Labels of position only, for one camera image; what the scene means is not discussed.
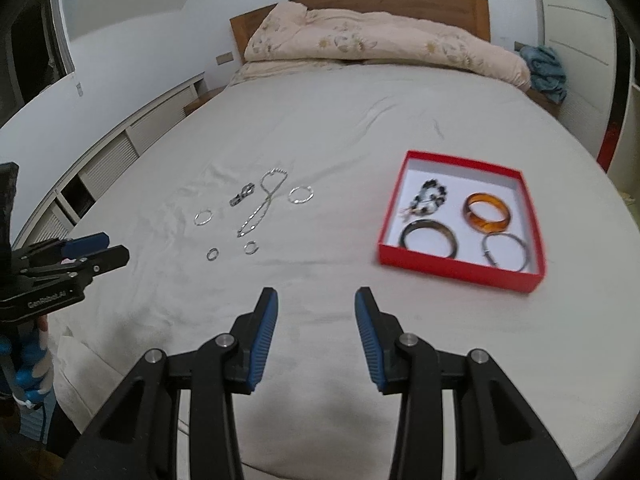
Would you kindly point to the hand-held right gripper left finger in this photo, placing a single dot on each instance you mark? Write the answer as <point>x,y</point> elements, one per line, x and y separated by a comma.
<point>262,340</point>

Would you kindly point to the wooden headboard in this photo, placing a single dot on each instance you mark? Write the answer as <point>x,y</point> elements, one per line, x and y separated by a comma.
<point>380,2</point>

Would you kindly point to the beige pillow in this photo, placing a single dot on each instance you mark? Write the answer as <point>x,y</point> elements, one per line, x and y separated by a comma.
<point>280,66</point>

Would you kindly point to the wooden nightstand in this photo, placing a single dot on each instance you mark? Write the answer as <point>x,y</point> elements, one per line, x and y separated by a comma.
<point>200,102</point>
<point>545,102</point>

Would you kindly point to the silver bangle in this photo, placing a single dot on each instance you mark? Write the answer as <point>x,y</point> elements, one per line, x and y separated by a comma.
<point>522,250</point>

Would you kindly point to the dark brown bangle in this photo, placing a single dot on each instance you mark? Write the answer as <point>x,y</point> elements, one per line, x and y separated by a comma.
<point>452,240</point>

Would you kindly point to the dark window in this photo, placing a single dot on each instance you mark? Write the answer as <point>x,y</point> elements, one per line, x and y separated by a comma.
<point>30,50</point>

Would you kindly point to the red fire extinguisher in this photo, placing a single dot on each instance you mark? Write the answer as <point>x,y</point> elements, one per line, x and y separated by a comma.
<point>609,147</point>

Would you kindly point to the large silver hoop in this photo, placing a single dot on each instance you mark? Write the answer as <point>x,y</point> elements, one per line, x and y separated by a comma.
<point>291,199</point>

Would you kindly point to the white low cabinet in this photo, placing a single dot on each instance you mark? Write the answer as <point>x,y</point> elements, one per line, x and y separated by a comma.
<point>110,155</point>

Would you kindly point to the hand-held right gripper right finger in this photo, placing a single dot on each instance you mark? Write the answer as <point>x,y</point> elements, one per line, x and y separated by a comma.
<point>369,345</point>

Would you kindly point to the blue cloth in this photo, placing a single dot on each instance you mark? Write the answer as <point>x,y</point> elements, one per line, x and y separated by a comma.
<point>547,72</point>

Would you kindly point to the dark metal clasp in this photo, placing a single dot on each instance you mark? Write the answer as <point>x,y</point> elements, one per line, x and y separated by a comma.
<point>242,195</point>

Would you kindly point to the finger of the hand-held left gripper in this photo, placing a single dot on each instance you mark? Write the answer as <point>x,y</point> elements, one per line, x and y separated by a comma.
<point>107,259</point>
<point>82,245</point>

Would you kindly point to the pink floral quilt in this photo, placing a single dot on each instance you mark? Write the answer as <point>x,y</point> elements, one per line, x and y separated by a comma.
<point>390,40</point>

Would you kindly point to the wall socket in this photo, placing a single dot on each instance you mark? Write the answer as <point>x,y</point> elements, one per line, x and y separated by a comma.
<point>225,58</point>

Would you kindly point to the red jewelry box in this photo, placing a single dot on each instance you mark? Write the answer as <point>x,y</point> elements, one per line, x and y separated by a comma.
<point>532,240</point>

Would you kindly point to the amber bangle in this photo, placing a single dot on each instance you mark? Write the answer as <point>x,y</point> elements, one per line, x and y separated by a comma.
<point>495,222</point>

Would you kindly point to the white wardrobe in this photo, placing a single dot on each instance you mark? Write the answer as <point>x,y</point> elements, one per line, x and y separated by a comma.
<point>575,35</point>

